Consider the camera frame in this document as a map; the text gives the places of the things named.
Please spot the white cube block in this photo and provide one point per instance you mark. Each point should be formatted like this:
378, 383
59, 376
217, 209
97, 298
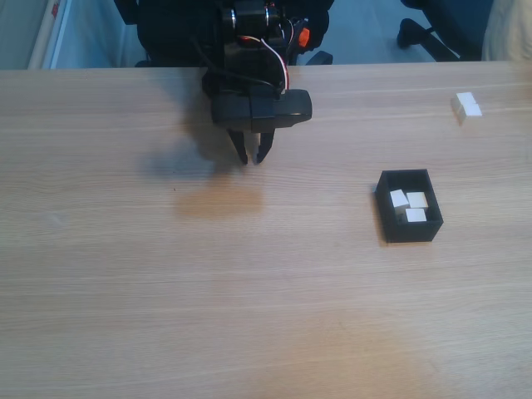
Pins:
471, 110
417, 199
415, 216
464, 99
398, 198

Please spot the black open box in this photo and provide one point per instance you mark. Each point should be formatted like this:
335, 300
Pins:
415, 232

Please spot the black clamp with orange button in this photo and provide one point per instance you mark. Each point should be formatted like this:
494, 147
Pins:
304, 37

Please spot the white panel with red mark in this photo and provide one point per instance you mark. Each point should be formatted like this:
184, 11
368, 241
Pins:
50, 37

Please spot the cream fabric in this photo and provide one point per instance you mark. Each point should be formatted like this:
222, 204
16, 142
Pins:
511, 29

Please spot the black oval camera box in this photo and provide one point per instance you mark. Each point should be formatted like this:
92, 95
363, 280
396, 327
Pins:
232, 110

